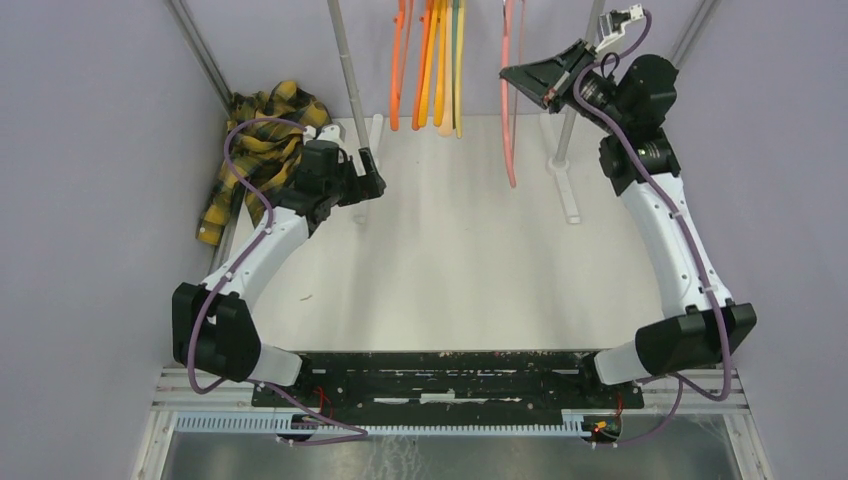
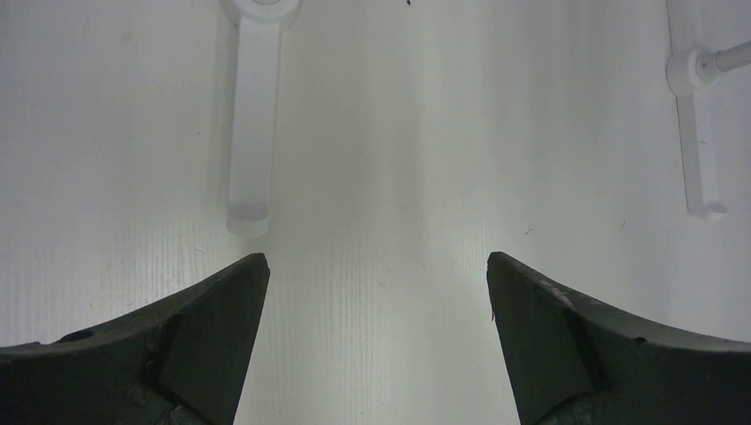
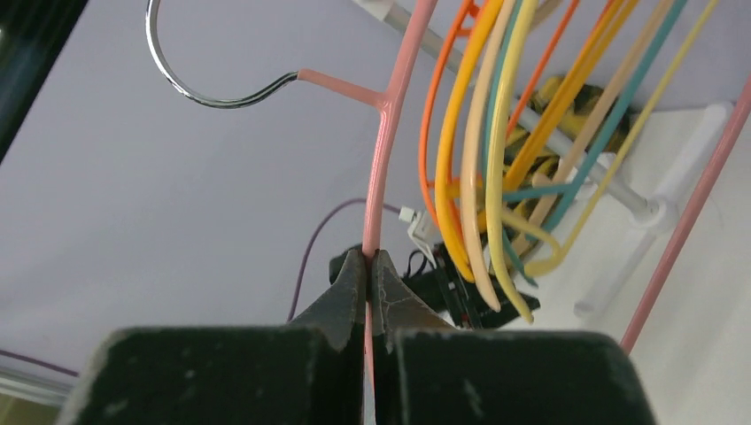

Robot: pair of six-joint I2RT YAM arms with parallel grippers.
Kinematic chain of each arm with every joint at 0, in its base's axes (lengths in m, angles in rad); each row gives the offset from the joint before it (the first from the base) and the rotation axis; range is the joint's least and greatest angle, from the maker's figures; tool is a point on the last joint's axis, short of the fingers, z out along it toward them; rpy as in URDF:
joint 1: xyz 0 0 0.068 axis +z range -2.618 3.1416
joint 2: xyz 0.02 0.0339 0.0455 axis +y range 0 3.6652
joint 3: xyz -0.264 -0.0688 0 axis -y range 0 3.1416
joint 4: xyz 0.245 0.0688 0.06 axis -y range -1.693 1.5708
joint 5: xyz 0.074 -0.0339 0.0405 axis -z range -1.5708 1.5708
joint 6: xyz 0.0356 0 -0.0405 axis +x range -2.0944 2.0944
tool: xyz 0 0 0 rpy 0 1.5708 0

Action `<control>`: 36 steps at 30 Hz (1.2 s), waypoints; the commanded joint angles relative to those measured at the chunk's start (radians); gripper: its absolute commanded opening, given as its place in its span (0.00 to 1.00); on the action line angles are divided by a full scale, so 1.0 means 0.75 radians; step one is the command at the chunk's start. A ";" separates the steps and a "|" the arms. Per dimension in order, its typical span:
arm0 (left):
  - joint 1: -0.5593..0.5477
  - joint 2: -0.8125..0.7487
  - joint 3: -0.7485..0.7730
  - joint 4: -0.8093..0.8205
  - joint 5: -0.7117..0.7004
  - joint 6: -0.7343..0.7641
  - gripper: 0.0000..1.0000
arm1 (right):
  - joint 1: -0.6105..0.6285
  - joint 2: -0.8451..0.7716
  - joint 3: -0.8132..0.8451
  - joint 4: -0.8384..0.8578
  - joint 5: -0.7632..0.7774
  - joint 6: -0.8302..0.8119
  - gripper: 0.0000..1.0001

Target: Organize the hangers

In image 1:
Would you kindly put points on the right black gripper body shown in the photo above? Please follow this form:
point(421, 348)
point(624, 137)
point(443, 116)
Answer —
point(558, 92)

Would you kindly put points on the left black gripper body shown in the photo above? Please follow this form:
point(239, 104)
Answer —
point(347, 187)

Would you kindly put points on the orange hanger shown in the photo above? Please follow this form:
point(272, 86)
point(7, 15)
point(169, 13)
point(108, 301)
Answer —
point(402, 30)
point(420, 88)

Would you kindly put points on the amber yellow hanger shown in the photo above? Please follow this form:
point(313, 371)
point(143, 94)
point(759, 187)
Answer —
point(423, 113)

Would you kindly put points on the pink hanger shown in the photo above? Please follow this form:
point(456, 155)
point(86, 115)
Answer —
point(513, 13)

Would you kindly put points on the pale yellow hanger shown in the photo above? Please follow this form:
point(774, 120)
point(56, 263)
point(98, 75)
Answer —
point(459, 43)

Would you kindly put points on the teal hanger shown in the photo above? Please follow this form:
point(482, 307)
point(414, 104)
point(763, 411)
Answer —
point(454, 20)

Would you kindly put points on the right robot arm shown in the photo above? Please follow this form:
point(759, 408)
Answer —
point(702, 324)

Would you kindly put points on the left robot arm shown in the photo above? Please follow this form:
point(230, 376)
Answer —
point(212, 326)

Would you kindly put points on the left grey rack pole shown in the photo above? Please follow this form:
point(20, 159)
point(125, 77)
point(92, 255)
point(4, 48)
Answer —
point(349, 76)

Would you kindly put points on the grey rack pole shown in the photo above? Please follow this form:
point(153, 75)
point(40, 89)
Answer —
point(558, 163)
point(349, 76)

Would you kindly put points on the yellow plaid shirt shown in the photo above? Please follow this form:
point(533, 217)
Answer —
point(265, 153)

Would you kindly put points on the right grey rack pole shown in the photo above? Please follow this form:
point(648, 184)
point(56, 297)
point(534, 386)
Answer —
point(558, 163)

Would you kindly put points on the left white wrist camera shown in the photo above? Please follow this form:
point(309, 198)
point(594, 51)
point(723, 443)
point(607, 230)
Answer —
point(332, 132)

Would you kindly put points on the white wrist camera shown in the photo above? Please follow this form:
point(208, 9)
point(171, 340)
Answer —
point(612, 25)
point(332, 132)

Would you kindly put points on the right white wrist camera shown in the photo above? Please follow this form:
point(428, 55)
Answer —
point(612, 25)

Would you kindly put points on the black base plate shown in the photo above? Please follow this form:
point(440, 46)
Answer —
point(457, 388)

